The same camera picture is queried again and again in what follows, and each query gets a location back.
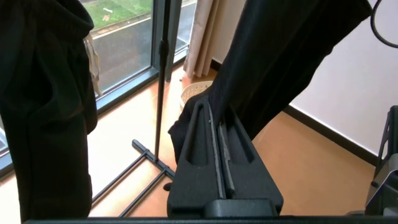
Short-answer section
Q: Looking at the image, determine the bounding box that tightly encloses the black garment with white cords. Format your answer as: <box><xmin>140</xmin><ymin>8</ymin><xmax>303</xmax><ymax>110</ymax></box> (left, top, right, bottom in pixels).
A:
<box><xmin>0</xmin><ymin>0</ymin><xmax>99</xmax><ymax>222</ymax></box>

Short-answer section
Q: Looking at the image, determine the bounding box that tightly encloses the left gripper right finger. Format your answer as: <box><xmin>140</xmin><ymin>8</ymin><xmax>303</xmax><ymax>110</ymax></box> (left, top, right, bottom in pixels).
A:
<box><xmin>216</xmin><ymin>107</ymin><xmax>285</xmax><ymax>217</ymax></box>

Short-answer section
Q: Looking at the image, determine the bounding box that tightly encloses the white laundry basket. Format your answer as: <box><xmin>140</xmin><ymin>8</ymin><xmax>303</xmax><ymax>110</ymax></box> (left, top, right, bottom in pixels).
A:
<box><xmin>179</xmin><ymin>80</ymin><xmax>214</xmax><ymax>113</ymax></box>

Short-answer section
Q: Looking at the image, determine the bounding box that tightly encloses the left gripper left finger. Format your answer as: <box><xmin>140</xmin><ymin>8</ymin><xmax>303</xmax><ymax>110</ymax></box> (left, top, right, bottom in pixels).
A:
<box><xmin>167</xmin><ymin>99</ymin><xmax>226</xmax><ymax>218</ymax></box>

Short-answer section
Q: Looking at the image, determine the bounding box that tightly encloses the window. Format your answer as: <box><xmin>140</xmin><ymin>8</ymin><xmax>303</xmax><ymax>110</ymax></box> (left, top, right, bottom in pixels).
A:
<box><xmin>0</xmin><ymin>0</ymin><xmax>198</xmax><ymax>179</ymax></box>

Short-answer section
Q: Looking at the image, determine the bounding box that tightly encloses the black clothes rack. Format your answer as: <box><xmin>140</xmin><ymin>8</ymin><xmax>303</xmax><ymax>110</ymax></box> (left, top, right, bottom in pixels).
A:
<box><xmin>91</xmin><ymin>0</ymin><xmax>177</xmax><ymax>218</ymax></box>

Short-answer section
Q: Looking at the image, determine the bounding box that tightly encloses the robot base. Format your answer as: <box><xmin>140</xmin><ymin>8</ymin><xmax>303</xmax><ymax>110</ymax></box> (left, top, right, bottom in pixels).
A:
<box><xmin>365</xmin><ymin>105</ymin><xmax>398</xmax><ymax>217</ymax></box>

